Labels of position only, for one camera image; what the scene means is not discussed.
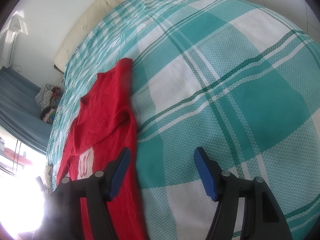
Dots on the red knit sweater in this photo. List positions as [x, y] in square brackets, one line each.
[105, 110]

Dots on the beige patterned cushion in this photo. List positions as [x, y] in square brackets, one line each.
[47, 175]

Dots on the teal plaid bedspread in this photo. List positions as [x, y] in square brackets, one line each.
[225, 80]

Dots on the white air conditioner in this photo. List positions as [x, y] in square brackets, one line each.
[10, 45]

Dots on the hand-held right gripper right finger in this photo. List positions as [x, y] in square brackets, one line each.
[205, 177]

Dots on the white wardrobe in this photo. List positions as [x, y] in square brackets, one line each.
[287, 2]

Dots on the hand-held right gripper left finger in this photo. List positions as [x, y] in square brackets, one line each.
[120, 175]

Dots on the red hanging garment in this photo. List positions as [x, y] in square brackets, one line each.
[17, 156]

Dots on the cream padded headboard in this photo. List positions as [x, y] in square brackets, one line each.
[100, 7]

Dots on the pile of clothes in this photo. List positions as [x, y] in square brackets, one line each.
[47, 100]

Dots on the blue curtain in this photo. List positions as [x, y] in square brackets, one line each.
[20, 110]

